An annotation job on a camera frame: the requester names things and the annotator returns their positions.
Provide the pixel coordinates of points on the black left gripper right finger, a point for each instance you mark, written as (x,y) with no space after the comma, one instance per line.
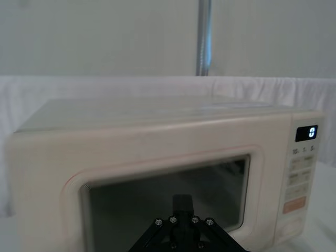
(187,207)

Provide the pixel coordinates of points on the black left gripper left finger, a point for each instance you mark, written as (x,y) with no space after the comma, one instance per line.
(178,207)

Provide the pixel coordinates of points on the grey striped post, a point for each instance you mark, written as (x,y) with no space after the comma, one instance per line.
(204,36)

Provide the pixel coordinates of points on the pale smooth backdrop curtain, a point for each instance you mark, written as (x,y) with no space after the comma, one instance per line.
(92,36)

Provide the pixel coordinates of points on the cream microwave oven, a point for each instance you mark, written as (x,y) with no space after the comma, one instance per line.
(157,136)

